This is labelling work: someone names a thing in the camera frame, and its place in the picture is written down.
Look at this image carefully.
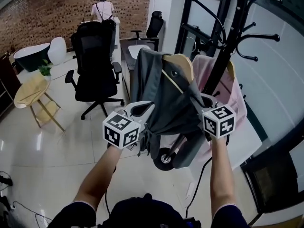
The potted green plant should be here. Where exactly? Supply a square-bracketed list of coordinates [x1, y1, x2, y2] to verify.
[38, 59, 54, 81]

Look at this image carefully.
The dark shelf cart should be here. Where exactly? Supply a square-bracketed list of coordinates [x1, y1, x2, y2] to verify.
[0, 52, 22, 121]

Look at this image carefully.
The pink robe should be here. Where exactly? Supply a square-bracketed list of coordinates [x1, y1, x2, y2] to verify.
[190, 55, 248, 166]

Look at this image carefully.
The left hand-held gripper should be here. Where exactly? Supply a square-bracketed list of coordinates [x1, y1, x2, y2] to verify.
[102, 101, 156, 153]

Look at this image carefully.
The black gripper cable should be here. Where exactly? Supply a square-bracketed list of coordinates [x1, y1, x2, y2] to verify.
[185, 156, 212, 219]

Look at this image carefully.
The person's right forearm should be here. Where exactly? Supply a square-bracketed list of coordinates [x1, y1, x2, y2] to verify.
[209, 136, 238, 221]

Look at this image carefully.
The black floor cable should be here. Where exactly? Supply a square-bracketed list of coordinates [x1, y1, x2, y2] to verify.
[0, 171, 53, 228]

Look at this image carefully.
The person's left forearm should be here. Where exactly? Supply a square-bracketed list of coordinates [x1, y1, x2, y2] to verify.
[73, 146, 123, 211]

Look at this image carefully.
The white bathtub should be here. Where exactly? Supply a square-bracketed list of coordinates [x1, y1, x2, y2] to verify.
[230, 116, 263, 171]

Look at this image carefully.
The person's navy shirt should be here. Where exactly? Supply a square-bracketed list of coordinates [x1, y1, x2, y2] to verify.
[47, 197, 250, 228]

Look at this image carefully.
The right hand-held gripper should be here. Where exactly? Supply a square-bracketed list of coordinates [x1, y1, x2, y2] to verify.
[190, 94, 237, 144]

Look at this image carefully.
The grey robe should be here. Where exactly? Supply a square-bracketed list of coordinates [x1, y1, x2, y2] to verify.
[130, 47, 208, 170]

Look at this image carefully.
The black coat rack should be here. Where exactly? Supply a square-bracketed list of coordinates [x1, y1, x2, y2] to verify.
[153, 0, 284, 171]

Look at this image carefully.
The wooden clothes hanger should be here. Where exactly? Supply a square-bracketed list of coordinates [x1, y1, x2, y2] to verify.
[161, 53, 194, 95]
[226, 60, 237, 79]

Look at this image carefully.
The black office chair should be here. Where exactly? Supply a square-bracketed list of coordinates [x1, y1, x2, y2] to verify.
[65, 21, 125, 121]
[130, 10, 165, 52]

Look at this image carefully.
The yellow round side table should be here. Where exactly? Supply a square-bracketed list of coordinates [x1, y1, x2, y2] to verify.
[14, 74, 66, 133]

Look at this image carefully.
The green bathtub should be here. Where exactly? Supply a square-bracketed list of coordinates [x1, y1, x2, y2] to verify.
[13, 42, 51, 73]

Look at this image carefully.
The black glass door frame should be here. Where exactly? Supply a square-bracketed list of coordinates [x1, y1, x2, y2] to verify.
[239, 0, 304, 223]

